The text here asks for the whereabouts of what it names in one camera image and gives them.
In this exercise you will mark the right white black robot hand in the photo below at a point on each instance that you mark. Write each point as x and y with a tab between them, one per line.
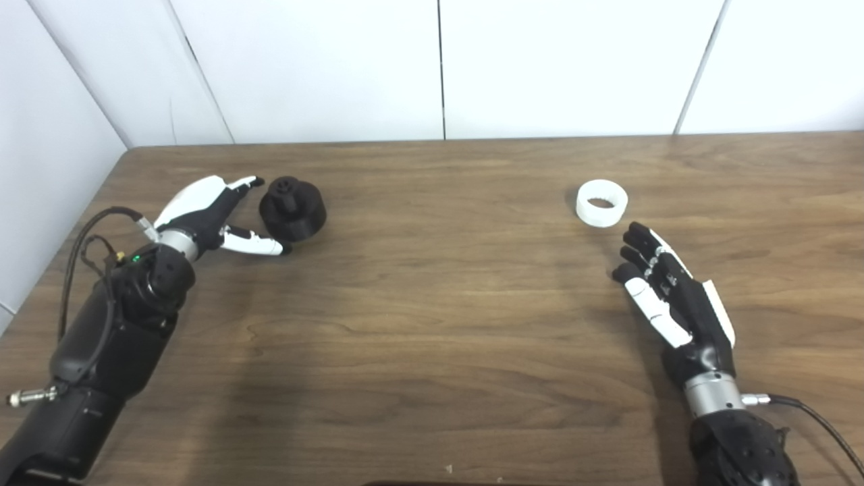
698	324

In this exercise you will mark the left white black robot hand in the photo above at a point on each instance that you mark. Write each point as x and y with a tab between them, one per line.
199	209

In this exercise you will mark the round black part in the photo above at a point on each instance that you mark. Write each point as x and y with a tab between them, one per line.
297	212

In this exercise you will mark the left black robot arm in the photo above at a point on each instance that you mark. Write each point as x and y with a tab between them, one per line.
115	337

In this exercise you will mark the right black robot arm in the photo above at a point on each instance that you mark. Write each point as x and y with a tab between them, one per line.
742	449

